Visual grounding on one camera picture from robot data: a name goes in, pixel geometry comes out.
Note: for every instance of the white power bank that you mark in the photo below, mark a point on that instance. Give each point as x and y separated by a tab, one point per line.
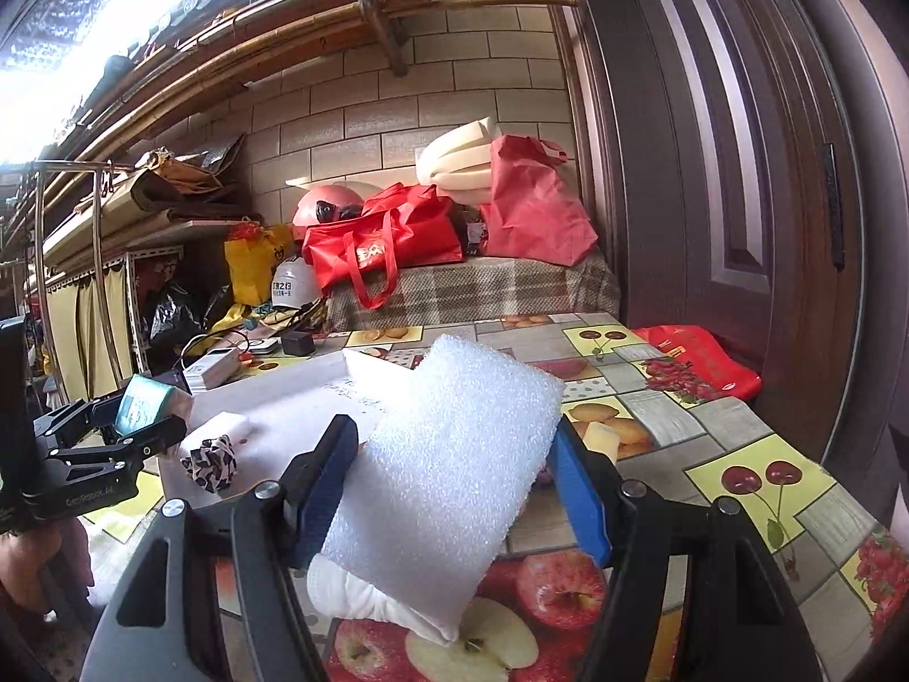
211	371

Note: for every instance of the red non-woven bag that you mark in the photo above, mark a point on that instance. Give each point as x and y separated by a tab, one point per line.
532	206

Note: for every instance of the cream foam pads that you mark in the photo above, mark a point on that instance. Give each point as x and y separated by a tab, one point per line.
458	163

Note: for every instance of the metal shelf rack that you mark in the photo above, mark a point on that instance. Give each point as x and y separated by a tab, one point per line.
106	227

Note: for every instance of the white cardboard box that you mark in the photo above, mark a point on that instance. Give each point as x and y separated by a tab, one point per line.
284	398

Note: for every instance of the metal pipe bracket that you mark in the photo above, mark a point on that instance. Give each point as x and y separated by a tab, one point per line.
380	7

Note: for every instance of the black charger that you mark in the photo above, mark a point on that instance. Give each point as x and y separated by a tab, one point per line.
298	343

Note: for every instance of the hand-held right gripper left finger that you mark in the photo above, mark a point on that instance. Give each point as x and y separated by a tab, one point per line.
323	497

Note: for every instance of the brown door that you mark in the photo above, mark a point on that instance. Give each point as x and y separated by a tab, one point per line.
710	156

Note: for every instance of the white cloth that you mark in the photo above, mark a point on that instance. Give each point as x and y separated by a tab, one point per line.
355	597

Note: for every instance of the white helmet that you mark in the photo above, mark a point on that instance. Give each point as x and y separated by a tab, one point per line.
295	284

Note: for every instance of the bamboo pole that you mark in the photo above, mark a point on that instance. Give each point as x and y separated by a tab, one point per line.
319	35

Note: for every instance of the person's left forearm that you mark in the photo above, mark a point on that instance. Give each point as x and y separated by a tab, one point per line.
35	568

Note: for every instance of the white foam block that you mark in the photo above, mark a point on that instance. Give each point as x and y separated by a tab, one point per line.
238	426

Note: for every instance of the plaid cloth covered bench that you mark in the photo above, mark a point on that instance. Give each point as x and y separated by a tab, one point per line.
483	291

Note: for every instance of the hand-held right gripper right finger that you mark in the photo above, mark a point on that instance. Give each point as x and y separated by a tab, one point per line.
579	504

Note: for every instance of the yellow curtain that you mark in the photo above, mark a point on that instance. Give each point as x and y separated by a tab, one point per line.
85	341

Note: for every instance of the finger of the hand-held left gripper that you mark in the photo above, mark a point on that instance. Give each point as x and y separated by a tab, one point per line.
85	418
142	445

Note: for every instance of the pink helmet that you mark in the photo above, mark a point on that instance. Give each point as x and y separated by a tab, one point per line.
319	207

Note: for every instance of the red ornament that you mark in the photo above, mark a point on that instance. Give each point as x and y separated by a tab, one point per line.
245	231

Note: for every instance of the yellow cloth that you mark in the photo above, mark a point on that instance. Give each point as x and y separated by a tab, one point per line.
284	316

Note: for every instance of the white foam sheet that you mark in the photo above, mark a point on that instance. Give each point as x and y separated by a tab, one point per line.
454	455

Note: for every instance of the yellow shopping bag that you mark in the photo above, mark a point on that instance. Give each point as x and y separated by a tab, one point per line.
252	270

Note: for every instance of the red tote bag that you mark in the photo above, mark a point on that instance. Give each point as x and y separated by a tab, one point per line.
387	238

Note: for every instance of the leopard print scrunchie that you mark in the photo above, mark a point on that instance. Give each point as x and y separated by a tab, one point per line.
211	463

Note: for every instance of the black plastic bag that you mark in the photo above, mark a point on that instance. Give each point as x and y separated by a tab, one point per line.
170	320

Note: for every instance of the red plastic bag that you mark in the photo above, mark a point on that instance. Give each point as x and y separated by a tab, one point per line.
703	359

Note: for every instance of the brown bags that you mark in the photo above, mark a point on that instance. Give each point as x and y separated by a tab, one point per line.
184	174

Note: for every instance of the yellow green scouring sponge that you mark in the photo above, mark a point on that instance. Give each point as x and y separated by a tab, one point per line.
145	401

